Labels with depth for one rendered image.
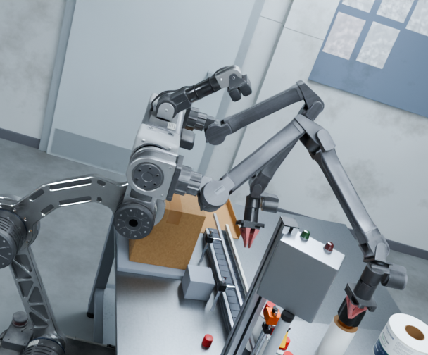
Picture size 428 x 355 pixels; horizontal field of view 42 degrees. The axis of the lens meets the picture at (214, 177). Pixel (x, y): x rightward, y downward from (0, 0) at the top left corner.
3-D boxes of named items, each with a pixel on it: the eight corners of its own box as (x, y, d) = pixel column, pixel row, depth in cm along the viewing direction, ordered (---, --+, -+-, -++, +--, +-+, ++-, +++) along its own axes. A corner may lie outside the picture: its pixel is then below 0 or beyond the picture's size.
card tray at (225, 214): (238, 239, 264) (241, 232, 262) (186, 230, 256) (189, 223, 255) (227, 205, 289) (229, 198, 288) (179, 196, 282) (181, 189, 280)
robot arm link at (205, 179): (194, 178, 167) (197, 173, 162) (226, 187, 169) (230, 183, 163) (186, 207, 165) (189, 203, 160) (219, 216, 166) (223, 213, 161)
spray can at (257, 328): (258, 355, 193) (279, 311, 184) (243, 351, 192) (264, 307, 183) (257, 344, 197) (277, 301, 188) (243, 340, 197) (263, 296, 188)
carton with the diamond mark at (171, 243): (186, 270, 227) (206, 216, 215) (129, 261, 220) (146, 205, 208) (180, 228, 253) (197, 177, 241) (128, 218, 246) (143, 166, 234)
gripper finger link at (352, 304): (353, 308, 181) (364, 286, 176) (362, 324, 175) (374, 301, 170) (334, 306, 179) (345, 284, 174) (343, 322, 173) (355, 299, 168)
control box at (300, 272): (310, 325, 150) (338, 270, 142) (255, 294, 154) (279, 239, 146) (319, 306, 159) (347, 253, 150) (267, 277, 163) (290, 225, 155)
